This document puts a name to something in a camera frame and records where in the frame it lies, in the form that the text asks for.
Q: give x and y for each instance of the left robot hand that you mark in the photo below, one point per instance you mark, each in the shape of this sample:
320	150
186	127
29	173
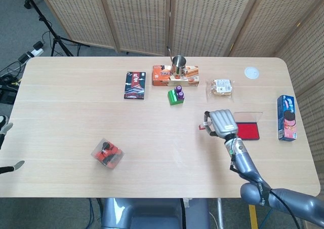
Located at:
6	129

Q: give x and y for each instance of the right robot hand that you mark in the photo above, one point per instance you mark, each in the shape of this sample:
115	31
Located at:
224	122

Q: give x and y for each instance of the red and white stamp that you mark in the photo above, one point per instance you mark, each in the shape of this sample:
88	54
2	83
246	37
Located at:
201	127

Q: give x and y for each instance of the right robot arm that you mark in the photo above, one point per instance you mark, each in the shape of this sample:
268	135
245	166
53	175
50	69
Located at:
243	160

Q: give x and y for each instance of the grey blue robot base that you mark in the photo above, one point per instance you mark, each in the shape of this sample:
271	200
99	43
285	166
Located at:
141	213

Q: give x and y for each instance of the black floor pedal box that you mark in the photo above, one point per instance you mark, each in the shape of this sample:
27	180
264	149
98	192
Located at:
7	96

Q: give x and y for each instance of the plastic wrapped bread pack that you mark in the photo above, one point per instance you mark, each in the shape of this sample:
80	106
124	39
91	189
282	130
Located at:
221	87

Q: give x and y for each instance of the purple toy building block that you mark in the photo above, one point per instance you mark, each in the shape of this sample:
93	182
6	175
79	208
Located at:
180	94

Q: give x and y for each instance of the green toy building block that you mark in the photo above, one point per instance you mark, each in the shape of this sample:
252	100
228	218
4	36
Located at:
173	99

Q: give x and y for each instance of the white round table grommet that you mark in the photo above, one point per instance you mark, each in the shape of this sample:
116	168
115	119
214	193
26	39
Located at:
251	72

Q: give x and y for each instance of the blue sandwich cookie box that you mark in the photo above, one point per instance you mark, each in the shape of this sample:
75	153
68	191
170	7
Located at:
287	120

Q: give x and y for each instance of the stainless steel pitcher cup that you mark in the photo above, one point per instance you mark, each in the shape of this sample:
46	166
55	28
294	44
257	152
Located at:
178	65

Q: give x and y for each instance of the orange wafer biscuit box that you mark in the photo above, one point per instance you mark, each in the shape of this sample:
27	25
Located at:
162	78

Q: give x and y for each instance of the white power strip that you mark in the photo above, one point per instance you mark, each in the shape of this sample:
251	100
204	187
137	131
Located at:
35	52

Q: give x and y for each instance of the metal table leg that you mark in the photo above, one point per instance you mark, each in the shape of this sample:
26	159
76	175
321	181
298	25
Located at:
219	213

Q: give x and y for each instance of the dark palace print card box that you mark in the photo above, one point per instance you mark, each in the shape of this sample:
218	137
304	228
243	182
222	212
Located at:
135	85

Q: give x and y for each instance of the clear box red black pieces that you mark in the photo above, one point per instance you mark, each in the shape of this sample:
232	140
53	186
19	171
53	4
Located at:
107	153

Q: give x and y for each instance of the black tripod stand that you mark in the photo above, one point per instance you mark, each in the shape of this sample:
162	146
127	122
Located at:
54	36

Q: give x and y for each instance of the rattan folding screen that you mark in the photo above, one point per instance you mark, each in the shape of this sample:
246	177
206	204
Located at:
141	18

